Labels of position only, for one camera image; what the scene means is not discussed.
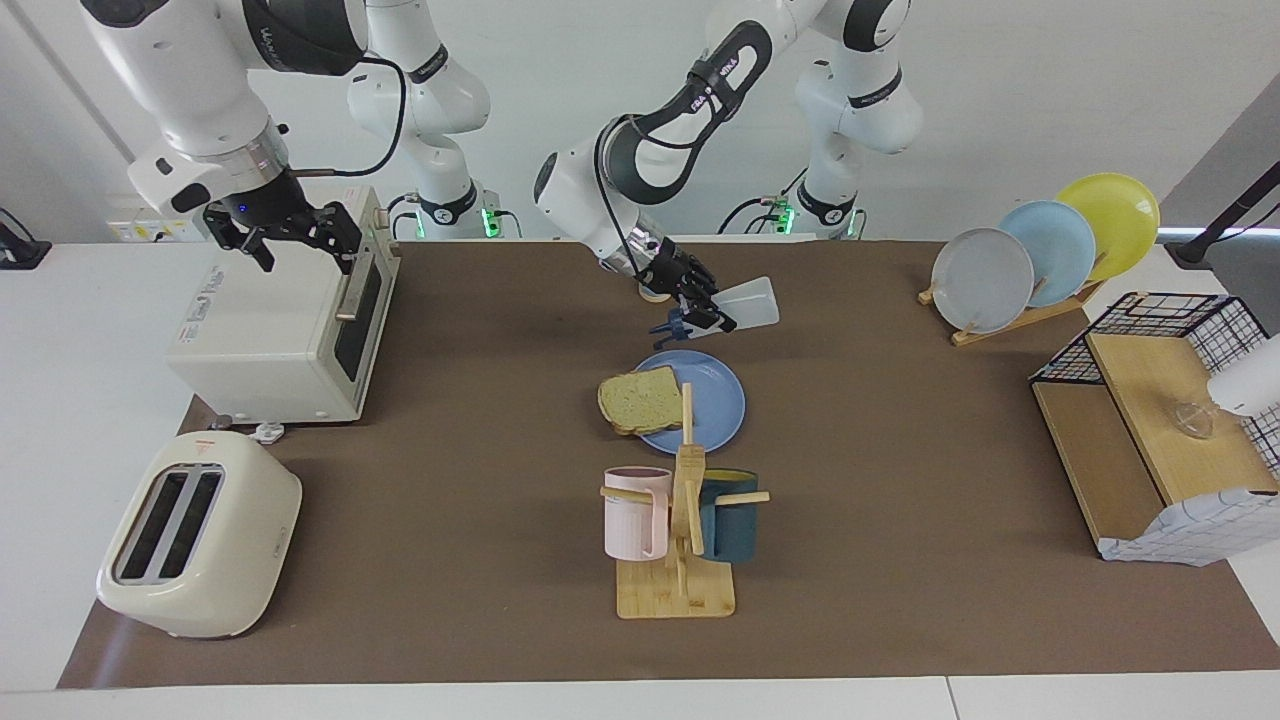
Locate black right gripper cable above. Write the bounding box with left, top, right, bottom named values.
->
left=290, top=55, right=412, bottom=181

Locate clear bottle with navy cap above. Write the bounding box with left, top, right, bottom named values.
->
left=648, top=277, right=781, bottom=351

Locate wooden plate rack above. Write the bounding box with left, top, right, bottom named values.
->
left=918, top=278, right=1106, bottom=348

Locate dark teal mug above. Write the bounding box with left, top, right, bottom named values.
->
left=697, top=469, right=761, bottom=562

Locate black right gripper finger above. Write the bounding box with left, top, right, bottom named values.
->
left=311, top=201, right=364, bottom=277
left=202, top=214, right=277, bottom=275

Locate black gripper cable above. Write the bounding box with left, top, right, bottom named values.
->
left=290, top=55, right=412, bottom=181
left=593, top=112, right=661, bottom=271

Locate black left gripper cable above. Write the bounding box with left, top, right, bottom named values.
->
left=593, top=112, right=661, bottom=271

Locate grey plate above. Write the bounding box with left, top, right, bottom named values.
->
left=931, top=228, right=1036, bottom=335

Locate clear glass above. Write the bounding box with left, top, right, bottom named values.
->
left=1172, top=400, right=1219, bottom=441

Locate slice of toast bread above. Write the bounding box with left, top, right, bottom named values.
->
left=597, top=366, right=685, bottom=437

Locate brown table mat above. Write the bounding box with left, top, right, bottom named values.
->
left=57, top=238, right=1280, bottom=689

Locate wooden mug tree stand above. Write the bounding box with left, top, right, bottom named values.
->
left=600, top=383, right=771, bottom=620

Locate white toaster oven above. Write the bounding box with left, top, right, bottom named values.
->
left=166, top=184, right=401, bottom=425

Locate blue round plate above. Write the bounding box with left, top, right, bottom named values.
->
left=632, top=349, right=746, bottom=455

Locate black wire basket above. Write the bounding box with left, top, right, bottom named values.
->
left=1030, top=292, right=1280, bottom=481

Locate white checked cloth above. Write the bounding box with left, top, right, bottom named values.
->
left=1096, top=487, right=1280, bottom=568

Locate light blue plate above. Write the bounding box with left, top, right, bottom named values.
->
left=998, top=200, right=1098, bottom=309

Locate pink mug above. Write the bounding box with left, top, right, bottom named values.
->
left=603, top=466, right=673, bottom=562

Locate yellow plate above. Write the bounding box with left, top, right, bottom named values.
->
left=1055, top=173, right=1161, bottom=283

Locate white power strip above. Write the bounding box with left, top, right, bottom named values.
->
left=107, top=195, right=216, bottom=244

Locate cream two-slot toaster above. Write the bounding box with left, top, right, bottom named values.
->
left=96, top=431, right=303, bottom=640

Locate wooden shelf box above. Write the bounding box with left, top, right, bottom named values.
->
left=1032, top=332, right=1280, bottom=546

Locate black clamp base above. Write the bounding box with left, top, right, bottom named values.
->
left=0, top=208, right=53, bottom=271

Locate black arm base cable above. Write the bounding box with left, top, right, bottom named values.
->
left=717, top=165, right=813, bottom=238

